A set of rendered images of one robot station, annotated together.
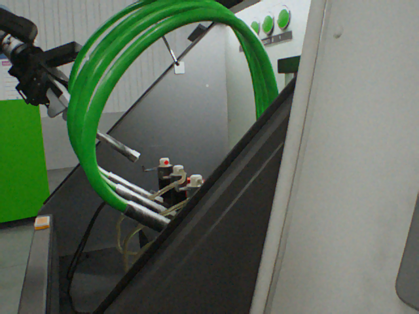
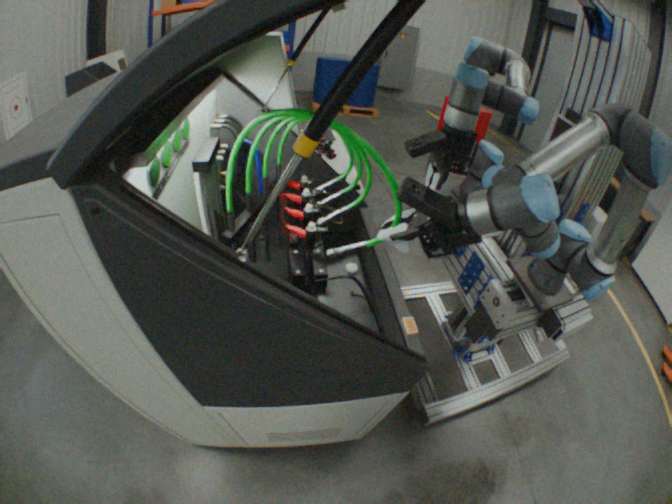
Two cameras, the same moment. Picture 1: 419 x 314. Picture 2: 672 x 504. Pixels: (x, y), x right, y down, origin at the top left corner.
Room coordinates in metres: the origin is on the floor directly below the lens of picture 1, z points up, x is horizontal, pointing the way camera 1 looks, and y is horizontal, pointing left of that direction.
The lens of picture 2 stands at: (1.19, 0.22, 1.57)
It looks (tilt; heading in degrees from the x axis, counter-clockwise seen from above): 43 degrees down; 187
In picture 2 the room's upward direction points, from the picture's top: 10 degrees clockwise
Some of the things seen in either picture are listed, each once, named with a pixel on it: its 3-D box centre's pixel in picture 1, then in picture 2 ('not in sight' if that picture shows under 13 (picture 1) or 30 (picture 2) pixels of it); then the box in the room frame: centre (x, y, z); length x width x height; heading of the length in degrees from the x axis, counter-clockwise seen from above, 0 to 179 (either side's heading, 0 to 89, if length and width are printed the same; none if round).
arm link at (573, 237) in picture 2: not in sight; (569, 243); (0.50, 0.85, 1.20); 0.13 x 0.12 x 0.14; 21
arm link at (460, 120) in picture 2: not in sight; (459, 117); (0.49, 0.37, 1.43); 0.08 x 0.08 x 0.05
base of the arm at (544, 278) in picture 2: not in sight; (550, 268); (0.49, 0.85, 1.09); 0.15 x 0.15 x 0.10
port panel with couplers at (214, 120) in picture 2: not in sight; (219, 151); (0.50, -0.25, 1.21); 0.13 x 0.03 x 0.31; 23
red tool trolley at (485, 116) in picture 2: not in sight; (462, 126); (-3.74, 1.36, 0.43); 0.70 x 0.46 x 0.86; 51
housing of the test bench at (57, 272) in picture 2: not in sight; (189, 242); (0.47, -0.48, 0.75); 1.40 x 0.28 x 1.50; 23
